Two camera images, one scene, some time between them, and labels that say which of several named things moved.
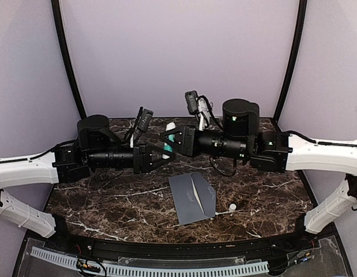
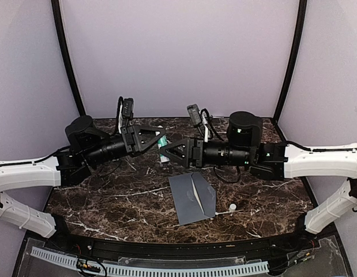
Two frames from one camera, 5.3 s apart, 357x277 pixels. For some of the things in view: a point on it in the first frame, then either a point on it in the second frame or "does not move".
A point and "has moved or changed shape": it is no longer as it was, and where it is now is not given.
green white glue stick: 167,147 has moved or changed shape
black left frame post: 57,15 does not move
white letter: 196,195 does not move
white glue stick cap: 232,208 does not move
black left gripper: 143,158 -> 128,131
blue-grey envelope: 188,208 does not move
